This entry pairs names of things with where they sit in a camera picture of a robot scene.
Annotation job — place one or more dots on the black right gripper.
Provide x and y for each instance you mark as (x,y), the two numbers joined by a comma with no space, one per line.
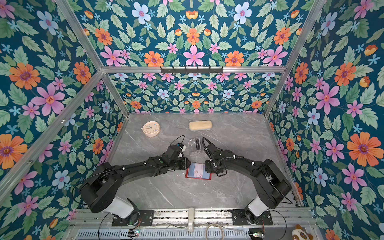
(207,169)

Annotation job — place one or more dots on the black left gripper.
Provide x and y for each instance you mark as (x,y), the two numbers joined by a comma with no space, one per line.
(186,163)

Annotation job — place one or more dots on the white pink VIP card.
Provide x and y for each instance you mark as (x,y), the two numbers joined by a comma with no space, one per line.
(196,170)

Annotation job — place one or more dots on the red leather card holder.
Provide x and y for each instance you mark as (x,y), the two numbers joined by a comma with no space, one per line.
(207,176)

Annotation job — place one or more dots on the clear acrylic card stand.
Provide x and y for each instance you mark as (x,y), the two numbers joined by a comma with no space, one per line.
(195,145)

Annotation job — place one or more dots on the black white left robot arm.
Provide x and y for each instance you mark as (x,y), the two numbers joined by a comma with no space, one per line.
(99,191)

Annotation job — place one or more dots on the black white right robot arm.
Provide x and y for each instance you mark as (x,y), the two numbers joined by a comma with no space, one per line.
(270,183)

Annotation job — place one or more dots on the beige glasses case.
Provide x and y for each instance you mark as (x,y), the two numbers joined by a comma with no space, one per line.
(200,125)

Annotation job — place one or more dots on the pink round alarm clock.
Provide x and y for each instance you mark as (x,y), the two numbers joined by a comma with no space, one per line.
(151,129)

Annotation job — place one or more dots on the black hook bar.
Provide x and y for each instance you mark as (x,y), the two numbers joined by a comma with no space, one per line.
(191,70)

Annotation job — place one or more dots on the white vent grille strip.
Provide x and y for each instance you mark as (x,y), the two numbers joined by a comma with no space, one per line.
(162,234)

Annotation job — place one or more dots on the aluminium front rail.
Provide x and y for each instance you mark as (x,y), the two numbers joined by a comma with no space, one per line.
(280,217)

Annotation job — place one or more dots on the white rail clip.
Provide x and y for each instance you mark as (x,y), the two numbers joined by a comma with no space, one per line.
(191,220)

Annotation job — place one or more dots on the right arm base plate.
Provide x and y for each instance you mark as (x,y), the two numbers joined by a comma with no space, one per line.
(242,218)

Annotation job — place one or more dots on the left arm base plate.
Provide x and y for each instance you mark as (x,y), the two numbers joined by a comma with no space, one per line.
(137,218)

